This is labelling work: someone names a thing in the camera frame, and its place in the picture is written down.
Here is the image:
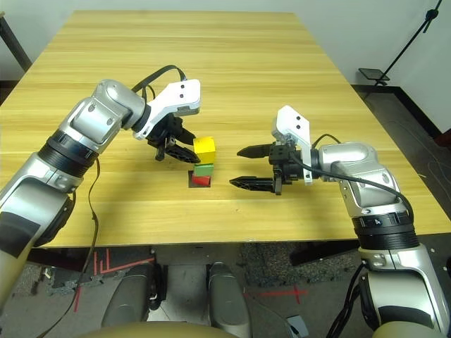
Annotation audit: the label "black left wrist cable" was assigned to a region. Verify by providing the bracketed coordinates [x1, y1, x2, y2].
[130, 64, 187, 103]

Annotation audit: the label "wooden side table black legs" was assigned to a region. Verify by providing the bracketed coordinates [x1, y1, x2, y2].
[0, 11, 33, 73]

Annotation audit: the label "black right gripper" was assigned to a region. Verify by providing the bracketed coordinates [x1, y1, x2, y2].
[229, 142, 306, 196]

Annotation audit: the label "grey robot leg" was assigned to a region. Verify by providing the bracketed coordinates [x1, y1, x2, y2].
[207, 261, 253, 338]
[101, 262, 166, 328]

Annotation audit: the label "olive robot torso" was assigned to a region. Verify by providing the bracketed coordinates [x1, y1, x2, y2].
[79, 320, 226, 338]

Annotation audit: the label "grey robot left leg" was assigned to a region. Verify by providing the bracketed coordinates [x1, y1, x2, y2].
[101, 262, 166, 328]

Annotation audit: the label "grey robot right leg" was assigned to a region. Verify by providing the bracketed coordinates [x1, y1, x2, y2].
[207, 261, 253, 338]

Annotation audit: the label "black tripod stand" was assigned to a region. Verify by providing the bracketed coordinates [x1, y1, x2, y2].
[358, 0, 445, 87]

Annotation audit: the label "small grey box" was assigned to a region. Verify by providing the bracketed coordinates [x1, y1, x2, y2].
[285, 315, 311, 338]

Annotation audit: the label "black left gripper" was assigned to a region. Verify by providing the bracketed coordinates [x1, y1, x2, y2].
[146, 115, 201, 164]

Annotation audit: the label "thin brown hanging cable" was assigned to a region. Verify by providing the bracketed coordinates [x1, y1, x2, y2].
[37, 156, 103, 338]

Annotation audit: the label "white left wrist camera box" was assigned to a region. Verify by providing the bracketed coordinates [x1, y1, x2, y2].
[132, 78, 202, 141]

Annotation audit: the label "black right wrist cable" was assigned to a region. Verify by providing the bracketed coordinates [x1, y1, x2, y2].
[288, 132, 415, 219]

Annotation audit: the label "black table frame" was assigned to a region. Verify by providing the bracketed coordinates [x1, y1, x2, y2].
[26, 237, 362, 272]

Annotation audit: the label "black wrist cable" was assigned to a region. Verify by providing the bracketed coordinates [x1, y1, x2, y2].
[130, 64, 187, 103]
[288, 132, 415, 219]

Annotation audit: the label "black right shoulder cable bundle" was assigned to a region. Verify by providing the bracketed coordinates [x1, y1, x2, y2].
[326, 263, 367, 338]

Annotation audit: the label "yellow wooden block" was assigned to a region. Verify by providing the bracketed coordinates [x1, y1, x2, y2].
[192, 136, 216, 165]

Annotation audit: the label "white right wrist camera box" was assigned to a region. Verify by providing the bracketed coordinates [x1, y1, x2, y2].
[271, 104, 314, 186]

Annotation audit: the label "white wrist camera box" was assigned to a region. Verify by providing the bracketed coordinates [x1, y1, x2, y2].
[132, 78, 202, 141]
[271, 104, 314, 186]

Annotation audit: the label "red cube block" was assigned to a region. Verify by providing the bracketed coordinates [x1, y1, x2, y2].
[188, 170, 213, 189]

